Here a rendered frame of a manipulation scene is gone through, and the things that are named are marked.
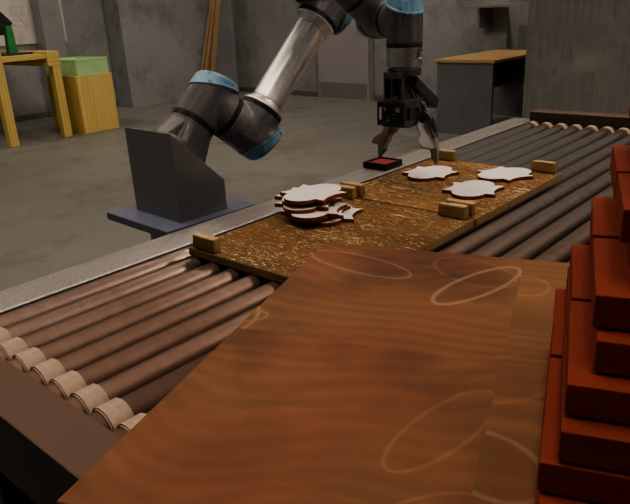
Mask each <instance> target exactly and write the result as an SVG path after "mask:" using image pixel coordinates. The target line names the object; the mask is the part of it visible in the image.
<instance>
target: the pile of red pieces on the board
mask: <svg viewBox="0 0 630 504"><path fill-rule="evenodd" d="M629 117H630V109H629ZM610 174H611V181H612V188H613V195H614V197H596V196H594V197H593V198H592V204H591V214H590V245H580V244H572V247H571V257H570V267H568V272H567V283H566V289H560V288H556V290H555V302H554V314H553V327H552V336H551V345H550V354H549V363H548V372H547V381H546V390H545V399H544V408H543V420H542V437H541V446H540V456H539V465H538V474H537V484H536V493H535V502H534V504H630V146H624V145H614V146H613V147H612V153H611V162H610Z"/></svg>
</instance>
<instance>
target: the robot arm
mask: <svg viewBox="0 0 630 504"><path fill-rule="evenodd" d="M295 1H296V2H298V3H299V4H300V6H299V7H298V9H297V11H296V18H297V22H296V24H295V25H294V27H293V28H292V30H291V32H290V33H289V35H288V37H287V38H286V40H285V41H284V43H283V45H282V46H281V48H280V50H279V51H278V53H277V54H276V56H275V58H274V59H273V61H272V63H271V64H270V66H269V67H268V69H267V71H266V72H265V74H264V76H263V77H262V79H261V80H260V82H259V84H258V85H257V87H256V89H255V90H254V92H253V93H252V94H248V95H245V96H244V97H243V98H242V99H241V98H240V97H238V96H237V95H238V93H239V92H238V91H239V88H238V86H237V85H236V84H235V83H234V82H233V81H232V80H230V79H229V78H227V77H226V76H224V75H221V74H219V73H217V72H213V71H209V70H200V71H198V72H196V73H195V74H194V76H193V77H192V79H191V80H190V81H189V82H188V83H187V86H186V88H185V90H184V91H183V93H182V95H181V97H180V98H179V100H178V102H177V103H176V105H175V107H174V108H173V110H172V112H171V113H170V115H169V116H168V117H167V118H166V119H165V120H164V121H163V122H161V123H160V124H159V125H158V126H157V127H155V128H154V129H153V130H152V131H153V132H160V133H166V134H170V135H171V136H173V137H174V138H175V139H176V140H177V141H179V142H180V143H181V144H182V145H183V146H185V147H186V148H187V149H188V150H189V151H191V152H192V153H193V154H194V155H196V156H197V157H198V158H199V159H200V160H202V161H203V162H204V163H206V157H207V153H208V148H209V143H210V140H211V138H212V137H213V135H215V136H216V137H217V138H219V139H220V140H222V141H223V142H224V143H226V144H227V145H228V146H230V147H231V148H233V149H234V150H235V151H237V153H238V154H240V155H243V156H244V157H246V158H247V159H249V160H258V159H260V158H262V157H264V156H265V155H267V154H268V153H269V152H270V151H271V150H272V149H273V148H274V147H275V146H276V144H277V143H278V141H279V140H280V138H281V135H282V131H281V130H280V128H279V127H278V125H279V124H280V122H281V120H282V117H281V113H280V111H281V109H282V107H283V106H284V104H285V103H286V101H287V99H288V98H289V96H290V94H291V93H292V91H293V89H294V88H295V86H296V84H297V83H298V81H299V79H300V78H301V76H302V74H303V73H304V71H305V69H306V68H307V66H308V65H309V63H310V61H311V60H312V58H313V56H314V55H315V53H316V51H317V50H318V48H319V46H320V45H321V43H322V41H323V40H324V39H326V38H331V37H332V36H333V35H338V34H340V33H341V32H342V31H344V30H345V28H346V26H348V25H349V23H350V22H351V20H352V18H353V19H354V20H355V23H356V26H357V29H358V31H359V32H360V33H361V34H362V35H363V36H365V37H369V38H372V39H382V38H386V47H387V48H386V67H388V68H389V69H387V72H383V81H384V99H383V100H378V101H377V125H382V126H384V127H383V129H382V131H381V132H380V133H378V134H377V135H375V136H374V137H373V139H372V143H374V144H378V157H379V158H380V157H381V156H382V155H383V154H384V153H385V152H386V151H387V148H388V144H389V143H390V142H391V139H392V136H393V135H394V134H395V133H397V131H398V130H399V128H411V127H414V126H416V127H417V130H418V132H419V134H420V136H419V138H418V143H419V145H420V147H421V148H423V149H428V150H430V152H431V157H432V159H433V161H434V163H435V164H437V163H438V162H439V142H438V132H437V127H436V122H435V119H434V116H433V115H432V113H431V112H430V111H429V109H428V108H437V106H438V103H439V98H438V97H437V96H436V95H435V94H434V93H433V92H432V91H431V90H430V89H429V88H428V87H427V86H426V85H425V84H424V83H423V82H422V81H421V80H420V79H419V78H418V77H417V75H421V68H419V67H421V66H422V56H423V53H422V46H423V13H424V8H423V0H295ZM379 107H382V119H380V120H379ZM419 121H420V122H421V123H418V122H419Z"/></svg>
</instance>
